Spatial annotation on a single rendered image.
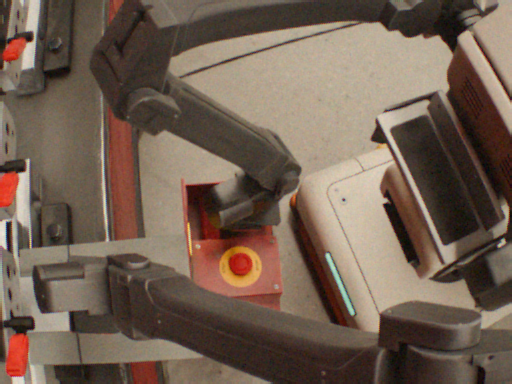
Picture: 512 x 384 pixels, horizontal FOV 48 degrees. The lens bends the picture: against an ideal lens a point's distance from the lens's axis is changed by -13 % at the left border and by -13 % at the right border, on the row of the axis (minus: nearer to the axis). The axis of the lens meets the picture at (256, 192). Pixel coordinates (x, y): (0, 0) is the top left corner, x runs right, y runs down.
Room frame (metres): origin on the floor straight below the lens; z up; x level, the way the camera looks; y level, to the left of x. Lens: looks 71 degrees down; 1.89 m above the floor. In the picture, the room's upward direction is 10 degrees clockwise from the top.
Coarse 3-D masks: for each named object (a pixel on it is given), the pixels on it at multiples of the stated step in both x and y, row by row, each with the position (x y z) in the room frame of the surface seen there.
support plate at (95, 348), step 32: (32, 256) 0.15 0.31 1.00; (64, 256) 0.16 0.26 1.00; (96, 256) 0.17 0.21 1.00; (160, 256) 0.19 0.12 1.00; (32, 352) 0.00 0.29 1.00; (64, 352) 0.02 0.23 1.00; (96, 352) 0.03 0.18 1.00; (128, 352) 0.04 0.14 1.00; (160, 352) 0.05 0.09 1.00; (192, 352) 0.06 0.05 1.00
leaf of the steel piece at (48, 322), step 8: (24, 280) 0.11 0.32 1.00; (32, 280) 0.11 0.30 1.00; (24, 288) 0.10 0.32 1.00; (32, 288) 0.10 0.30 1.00; (24, 296) 0.08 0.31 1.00; (32, 296) 0.09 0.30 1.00; (24, 304) 0.07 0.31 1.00; (32, 304) 0.08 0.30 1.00; (24, 312) 0.06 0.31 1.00; (32, 312) 0.06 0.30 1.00; (56, 312) 0.07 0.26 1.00; (64, 312) 0.08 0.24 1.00; (40, 320) 0.06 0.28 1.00; (48, 320) 0.06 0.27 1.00; (56, 320) 0.06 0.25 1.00; (64, 320) 0.07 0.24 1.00; (40, 328) 0.04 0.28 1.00; (48, 328) 0.05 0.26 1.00; (56, 328) 0.05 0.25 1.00; (64, 328) 0.05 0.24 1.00
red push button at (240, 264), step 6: (234, 258) 0.25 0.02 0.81; (240, 258) 0.26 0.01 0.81; (246, 258) 0.26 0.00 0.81; (234, 264) 0.24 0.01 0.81; (240, 264) 0.25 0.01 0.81; (246, 264) 0.25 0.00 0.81; (252, 264) 0.25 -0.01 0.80; (234, 270) 0.23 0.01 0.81; (240, 270) 0.23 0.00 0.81; (246, 270) 0.24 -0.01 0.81
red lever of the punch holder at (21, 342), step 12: (12, 324) 0.03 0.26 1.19; (24, 324) 0.03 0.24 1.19; (12, 336) 0.01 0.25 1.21; (24, 336) 0.02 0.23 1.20; (12, 348) 0.00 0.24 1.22; (24, 348) 0.00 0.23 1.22; (12, 360) -0.01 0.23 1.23; (24, 360) -0.01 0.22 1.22; (12, 372) -0.03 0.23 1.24; (24, 372) -0.02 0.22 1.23
